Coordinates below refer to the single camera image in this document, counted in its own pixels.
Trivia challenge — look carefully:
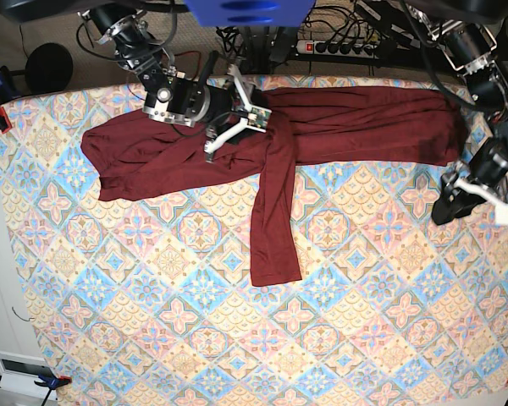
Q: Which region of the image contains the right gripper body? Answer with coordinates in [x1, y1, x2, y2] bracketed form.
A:
[196, 51, 235, 123]

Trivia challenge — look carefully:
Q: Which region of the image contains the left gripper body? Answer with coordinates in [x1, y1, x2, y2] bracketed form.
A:
[467, 137, 508, 189]

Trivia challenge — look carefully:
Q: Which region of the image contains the dark red t-shirt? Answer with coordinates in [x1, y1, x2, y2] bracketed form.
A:
[80, 86, 468, 287]

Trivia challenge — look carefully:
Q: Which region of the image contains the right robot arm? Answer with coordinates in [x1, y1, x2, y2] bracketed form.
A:
[0, 1, 272, 154]

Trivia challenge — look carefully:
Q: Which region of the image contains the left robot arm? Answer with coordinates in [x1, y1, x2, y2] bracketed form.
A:
[400, 1, 508, 226]

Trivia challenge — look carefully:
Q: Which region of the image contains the white power strip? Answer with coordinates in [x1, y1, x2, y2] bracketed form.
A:
[295, 40, 377, 58]

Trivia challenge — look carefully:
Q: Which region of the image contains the black round stool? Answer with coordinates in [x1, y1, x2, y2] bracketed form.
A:
[25, 42, 74, 95]

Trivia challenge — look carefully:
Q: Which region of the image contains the patterned tile tablecloth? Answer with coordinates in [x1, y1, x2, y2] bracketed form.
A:
[0, 85, 508, 405]

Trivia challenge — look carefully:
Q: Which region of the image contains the blue orange clamp lower left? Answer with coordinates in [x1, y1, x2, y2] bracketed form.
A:
[0, 372, 71, 405]

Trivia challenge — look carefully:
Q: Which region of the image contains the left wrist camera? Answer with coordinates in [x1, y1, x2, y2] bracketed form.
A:
[494, 203, 508, 226]

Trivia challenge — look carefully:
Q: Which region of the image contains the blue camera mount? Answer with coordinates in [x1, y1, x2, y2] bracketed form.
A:
[184, 0, 315, 27]

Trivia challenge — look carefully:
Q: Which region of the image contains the white wall socket box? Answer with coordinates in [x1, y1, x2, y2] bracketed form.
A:
[0, 351, 52, 400]

